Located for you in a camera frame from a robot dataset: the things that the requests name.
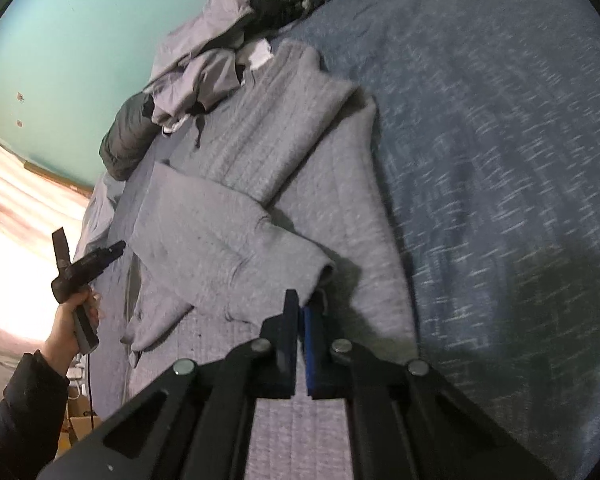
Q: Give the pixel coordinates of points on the light grey duvet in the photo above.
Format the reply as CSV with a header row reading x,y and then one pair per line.
x,y
97,205

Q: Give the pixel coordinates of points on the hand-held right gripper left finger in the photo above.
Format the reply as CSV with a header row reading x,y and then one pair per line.
x,y
286,355

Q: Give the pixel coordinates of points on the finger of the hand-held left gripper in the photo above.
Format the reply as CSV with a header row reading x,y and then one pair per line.
x,y
111,252

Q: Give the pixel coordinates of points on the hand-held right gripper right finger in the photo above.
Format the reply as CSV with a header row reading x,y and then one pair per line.
x,y
310,355

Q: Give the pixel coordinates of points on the cardboard box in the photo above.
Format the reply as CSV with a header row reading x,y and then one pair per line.
x,y
80,425

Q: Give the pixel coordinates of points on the grey knitted sweater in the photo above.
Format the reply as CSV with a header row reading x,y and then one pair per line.
x,y
290,150

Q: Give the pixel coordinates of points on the dark grey rolled quilt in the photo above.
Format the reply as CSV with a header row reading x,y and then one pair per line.
x,y
125,140

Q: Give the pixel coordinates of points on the light grey garment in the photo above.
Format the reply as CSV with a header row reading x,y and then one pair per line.
x,y
205,75

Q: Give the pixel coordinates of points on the bed with blue sheet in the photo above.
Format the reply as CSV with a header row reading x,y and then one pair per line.
x,y
480,135

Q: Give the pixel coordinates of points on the person's left forearm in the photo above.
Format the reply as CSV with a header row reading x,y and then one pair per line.
x,y
25,405

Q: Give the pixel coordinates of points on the person's left hand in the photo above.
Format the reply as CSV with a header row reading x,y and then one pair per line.
x,y
62,330

